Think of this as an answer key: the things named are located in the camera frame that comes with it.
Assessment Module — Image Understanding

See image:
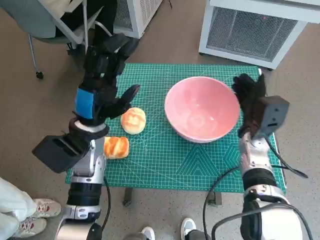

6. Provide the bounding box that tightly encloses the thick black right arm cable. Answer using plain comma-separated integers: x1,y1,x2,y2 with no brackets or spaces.
211,203,314,240

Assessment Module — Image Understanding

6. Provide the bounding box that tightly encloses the long thin black cable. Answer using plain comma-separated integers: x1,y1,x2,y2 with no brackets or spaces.
201,166,243,240

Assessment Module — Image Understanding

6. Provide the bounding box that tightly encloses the striped bread loaf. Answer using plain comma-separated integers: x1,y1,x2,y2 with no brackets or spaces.
103,136,131,160

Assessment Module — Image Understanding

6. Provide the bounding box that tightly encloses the person in dark trousers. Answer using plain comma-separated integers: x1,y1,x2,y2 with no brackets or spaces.
124,217,212,240

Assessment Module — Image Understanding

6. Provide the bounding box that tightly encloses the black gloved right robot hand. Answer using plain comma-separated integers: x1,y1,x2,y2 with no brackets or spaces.
231,73,268,138

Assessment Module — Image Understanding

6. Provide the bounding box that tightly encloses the small white mesh-front unit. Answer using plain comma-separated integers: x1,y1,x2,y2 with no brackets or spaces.
113,0,163,40

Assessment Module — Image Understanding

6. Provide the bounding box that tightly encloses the large white mesh-front unit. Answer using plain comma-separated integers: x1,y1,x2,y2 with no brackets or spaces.
198,0,320,72

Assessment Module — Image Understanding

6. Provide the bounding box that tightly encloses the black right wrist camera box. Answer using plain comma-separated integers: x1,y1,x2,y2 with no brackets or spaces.
253,95,290,138

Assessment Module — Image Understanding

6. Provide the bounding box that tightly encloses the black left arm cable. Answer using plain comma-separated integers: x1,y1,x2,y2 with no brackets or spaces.
101,176,112,240

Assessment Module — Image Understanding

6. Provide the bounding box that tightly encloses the grey office chair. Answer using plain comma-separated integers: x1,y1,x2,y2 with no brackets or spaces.
0,0,113,80

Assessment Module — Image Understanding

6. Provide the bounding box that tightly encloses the pink bowl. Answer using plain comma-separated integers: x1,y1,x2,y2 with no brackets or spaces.
164,76,241,144

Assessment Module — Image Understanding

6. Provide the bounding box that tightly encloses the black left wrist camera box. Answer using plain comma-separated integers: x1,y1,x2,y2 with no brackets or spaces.
31,134,87,174

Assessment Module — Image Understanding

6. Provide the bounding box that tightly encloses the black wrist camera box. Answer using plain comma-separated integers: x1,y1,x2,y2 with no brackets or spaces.
31,134,87,174
253,95,290,138

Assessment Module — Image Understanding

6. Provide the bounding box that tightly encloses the green cutting mat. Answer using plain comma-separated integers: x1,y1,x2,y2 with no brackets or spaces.
65,62,287,194

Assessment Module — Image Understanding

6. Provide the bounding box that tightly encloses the seated person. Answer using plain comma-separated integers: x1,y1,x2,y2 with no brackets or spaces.
56,0,118,51

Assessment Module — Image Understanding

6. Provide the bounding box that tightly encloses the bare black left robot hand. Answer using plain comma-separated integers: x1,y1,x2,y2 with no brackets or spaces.
71,33,141,126

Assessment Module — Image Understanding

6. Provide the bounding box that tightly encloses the black right camera cable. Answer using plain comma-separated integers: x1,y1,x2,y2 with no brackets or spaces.
267,136,309,179

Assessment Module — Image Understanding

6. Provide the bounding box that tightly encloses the round bread bun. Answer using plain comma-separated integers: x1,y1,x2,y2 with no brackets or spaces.
120,107,147,135

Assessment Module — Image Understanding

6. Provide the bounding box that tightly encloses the black table leg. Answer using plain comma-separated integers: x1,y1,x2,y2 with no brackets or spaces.
122,187,134,207
208,191,222,207

